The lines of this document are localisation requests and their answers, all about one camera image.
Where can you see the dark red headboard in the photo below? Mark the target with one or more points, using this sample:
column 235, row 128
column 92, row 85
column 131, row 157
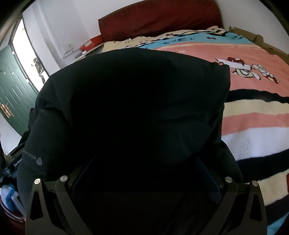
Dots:
column 158, row 20

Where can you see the black hooded puffer jacket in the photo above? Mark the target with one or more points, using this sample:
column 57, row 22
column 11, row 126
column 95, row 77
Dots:
column 135, row 113

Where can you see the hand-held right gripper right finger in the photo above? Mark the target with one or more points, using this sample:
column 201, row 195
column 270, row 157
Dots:
column 208, row 178

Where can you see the person's blue white clothing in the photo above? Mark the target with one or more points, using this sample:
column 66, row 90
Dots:
column 10, row 196

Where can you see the white wall panel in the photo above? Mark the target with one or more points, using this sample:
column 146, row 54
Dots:
column 67, row 47

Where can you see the green door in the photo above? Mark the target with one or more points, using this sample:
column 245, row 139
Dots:
column 13, row 95

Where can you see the grey bedside shelf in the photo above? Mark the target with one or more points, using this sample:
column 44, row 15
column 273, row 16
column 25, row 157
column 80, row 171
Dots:
column 79, row 55

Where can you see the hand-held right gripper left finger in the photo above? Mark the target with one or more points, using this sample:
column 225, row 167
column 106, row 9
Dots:
column 84, row 174

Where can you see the flattened cardboard box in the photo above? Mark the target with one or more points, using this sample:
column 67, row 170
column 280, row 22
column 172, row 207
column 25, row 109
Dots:
column 257, row 38

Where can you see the orange box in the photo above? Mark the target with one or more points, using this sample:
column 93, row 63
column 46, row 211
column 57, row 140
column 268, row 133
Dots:
column 92, row 43

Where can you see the pink striped printed blanket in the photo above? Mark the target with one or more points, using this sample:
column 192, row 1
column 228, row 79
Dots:
column 248, row 119

